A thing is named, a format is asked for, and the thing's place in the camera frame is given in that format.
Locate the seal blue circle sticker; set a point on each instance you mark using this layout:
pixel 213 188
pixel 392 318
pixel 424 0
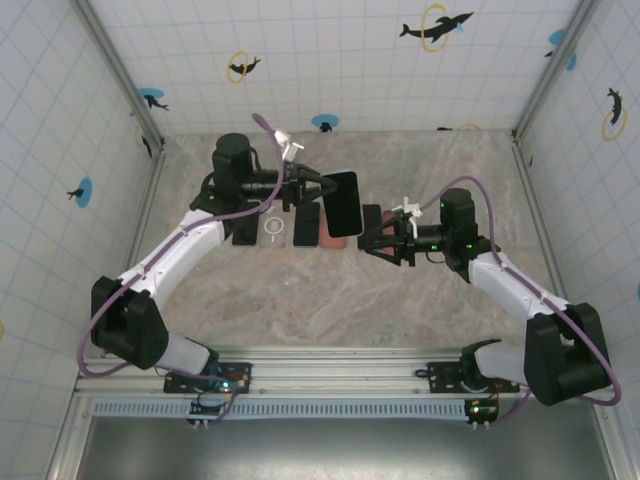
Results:
pixel 82 192

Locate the aluminium extrusion mounting rail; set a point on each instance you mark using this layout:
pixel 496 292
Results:
pixel 340 372

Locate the aluminium side rail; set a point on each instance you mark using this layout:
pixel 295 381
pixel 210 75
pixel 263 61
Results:
pixel 534 200
pixel 150 195

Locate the salmon red phone case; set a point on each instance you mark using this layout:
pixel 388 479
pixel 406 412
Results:
pixel 386 239

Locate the penguin blue circle sticker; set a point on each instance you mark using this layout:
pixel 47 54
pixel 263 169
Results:
pixel 325 120

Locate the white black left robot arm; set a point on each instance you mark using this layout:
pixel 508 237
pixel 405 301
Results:
pixel 145 340

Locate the grey metal panel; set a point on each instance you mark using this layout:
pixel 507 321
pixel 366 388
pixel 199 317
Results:
pixel 350 450

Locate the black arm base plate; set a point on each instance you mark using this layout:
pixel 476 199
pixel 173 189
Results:
pixel 440 384
pixel 172 384

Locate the small black controller board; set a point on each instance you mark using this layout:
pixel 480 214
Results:
pixel 202 409
pixel 482 411

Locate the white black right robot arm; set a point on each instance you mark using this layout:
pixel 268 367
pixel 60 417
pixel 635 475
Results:
pixel 560 365

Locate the aluminium corner post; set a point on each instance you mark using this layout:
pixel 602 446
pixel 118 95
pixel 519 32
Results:
pixel 120 70
pixel 541 90

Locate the red-edged black smartphone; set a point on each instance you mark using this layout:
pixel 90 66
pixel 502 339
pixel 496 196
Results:
pixel 334 243

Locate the shark blue circle sticker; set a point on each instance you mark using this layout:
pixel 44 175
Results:
pixel 152 97

